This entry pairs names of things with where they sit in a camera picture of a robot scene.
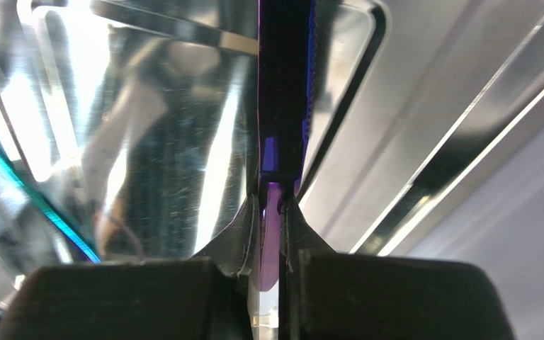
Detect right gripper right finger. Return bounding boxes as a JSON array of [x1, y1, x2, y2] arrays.
[[278, 199, 515, 339]]

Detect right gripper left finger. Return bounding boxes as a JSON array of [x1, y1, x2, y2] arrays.
[[0, 195, 259, 339]]

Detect purple iridescent knife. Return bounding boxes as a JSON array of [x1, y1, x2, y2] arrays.
[[257, 1, 317, 292]]

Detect iridescent spoon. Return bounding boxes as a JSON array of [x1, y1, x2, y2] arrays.
[[0, 148, 102, 264]]

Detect steel tray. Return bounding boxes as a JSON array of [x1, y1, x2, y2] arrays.
[[0, 1, 544, 310]]

